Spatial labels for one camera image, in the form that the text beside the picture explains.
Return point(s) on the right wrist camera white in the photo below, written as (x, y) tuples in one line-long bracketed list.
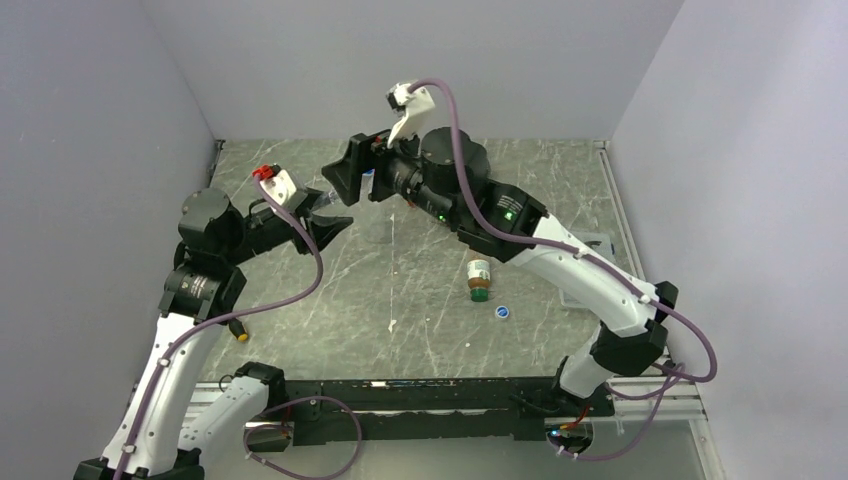
[(413, 105)]

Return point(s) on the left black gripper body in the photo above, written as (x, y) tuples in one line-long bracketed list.
[(300, 241)]

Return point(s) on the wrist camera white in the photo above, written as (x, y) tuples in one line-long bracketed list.
[(282, 187), (413, 105)]

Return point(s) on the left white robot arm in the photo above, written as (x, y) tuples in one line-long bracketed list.
[(154, 441)]

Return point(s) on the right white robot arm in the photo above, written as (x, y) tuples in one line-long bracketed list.
[(630, 336)]

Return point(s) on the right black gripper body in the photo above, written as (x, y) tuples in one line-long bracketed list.
[(376, 154)]

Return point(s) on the aluminium rail right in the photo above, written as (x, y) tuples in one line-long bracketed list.
[(649, 386)]

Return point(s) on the brown bottle green cap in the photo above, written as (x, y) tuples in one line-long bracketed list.
[(479, 279)]

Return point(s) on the black base frame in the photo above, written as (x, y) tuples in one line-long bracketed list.
[(317, 412)]

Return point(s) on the black yellow screwdriver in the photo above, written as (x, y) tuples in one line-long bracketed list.
[(238, 330)]

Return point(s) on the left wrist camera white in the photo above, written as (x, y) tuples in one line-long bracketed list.
[(282, 187)]

